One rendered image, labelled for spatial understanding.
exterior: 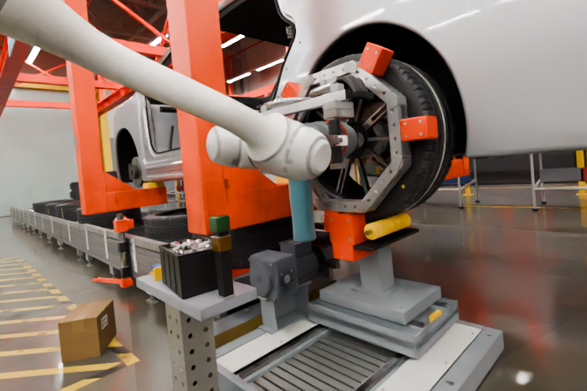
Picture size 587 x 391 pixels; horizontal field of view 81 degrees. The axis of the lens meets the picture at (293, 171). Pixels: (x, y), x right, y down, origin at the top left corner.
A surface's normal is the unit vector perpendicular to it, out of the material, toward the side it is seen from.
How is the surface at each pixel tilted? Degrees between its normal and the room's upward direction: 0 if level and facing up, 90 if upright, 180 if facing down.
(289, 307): 90
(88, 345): 90
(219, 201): 90
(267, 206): 90
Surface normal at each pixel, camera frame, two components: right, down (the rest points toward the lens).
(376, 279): -0.72, 0.07
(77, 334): 0.18, 0.00
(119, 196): 0.69, -0.05
